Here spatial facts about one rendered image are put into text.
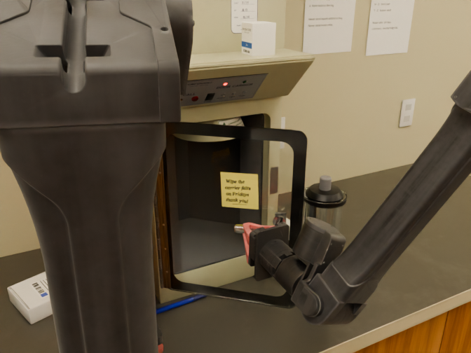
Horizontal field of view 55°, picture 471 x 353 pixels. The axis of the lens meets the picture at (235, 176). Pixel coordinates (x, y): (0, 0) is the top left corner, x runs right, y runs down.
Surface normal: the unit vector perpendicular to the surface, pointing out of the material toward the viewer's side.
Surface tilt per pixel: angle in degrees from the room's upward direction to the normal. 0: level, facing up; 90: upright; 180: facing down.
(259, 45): 90
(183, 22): 89
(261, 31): 90
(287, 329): 0
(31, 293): 0
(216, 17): 90
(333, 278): 65
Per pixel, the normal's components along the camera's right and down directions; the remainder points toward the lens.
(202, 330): 0.00, -0.92
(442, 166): -0.75, -0.16
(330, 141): 0.46, 0.34
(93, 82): 0.23, 0.40
